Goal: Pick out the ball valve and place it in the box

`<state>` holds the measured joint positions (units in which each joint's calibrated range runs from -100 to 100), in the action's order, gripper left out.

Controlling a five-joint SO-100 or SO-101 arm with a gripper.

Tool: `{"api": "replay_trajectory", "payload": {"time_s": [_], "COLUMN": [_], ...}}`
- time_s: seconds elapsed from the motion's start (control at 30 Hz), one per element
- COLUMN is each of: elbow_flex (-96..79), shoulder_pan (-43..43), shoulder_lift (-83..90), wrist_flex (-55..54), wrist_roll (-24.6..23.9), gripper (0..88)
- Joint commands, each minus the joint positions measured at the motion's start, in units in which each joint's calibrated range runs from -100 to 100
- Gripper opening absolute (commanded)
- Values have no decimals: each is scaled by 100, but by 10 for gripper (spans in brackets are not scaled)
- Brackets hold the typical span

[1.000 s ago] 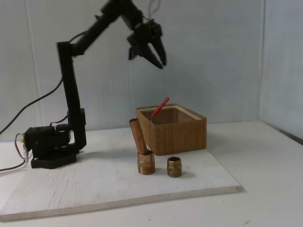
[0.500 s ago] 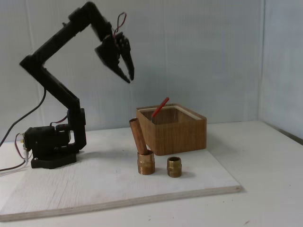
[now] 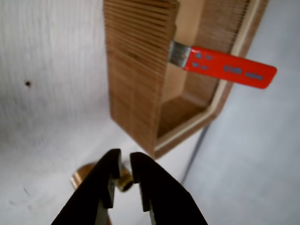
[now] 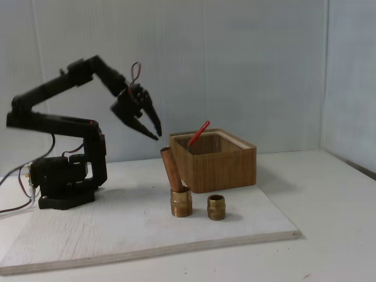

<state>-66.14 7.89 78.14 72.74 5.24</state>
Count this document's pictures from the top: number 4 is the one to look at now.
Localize brass ball valve red handle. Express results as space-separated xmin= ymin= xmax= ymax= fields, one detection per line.
xmin=187 ymin=119 xmax=212 ymax=154

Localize red power wire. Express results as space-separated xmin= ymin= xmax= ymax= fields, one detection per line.
xmin=0 ymin=164 xmax=35 ymax=214

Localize white power wire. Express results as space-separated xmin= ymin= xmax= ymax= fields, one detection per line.
xmin=0 ymin=187 xmax=39 ymax=220

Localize brown wooden box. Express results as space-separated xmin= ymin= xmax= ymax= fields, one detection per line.
xmin=168 ymin=127 xmax=257 ymax=194

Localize short brass threaded nipple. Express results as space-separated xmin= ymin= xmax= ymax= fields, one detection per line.
xmin=207 ymin=194 xmax=225 ymax=221

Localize copper pipe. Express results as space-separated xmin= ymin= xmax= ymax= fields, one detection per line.
xmin=160 ymin=146 xmax=185 ymax=193

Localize tall brass pipe fitting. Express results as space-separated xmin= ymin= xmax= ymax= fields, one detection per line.
xmin=170 ymin=186 xmax=193 ymax=218

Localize white wooden board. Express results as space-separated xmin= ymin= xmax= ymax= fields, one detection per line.
xmin=0 ymin=173 xmax=303 ymax=276

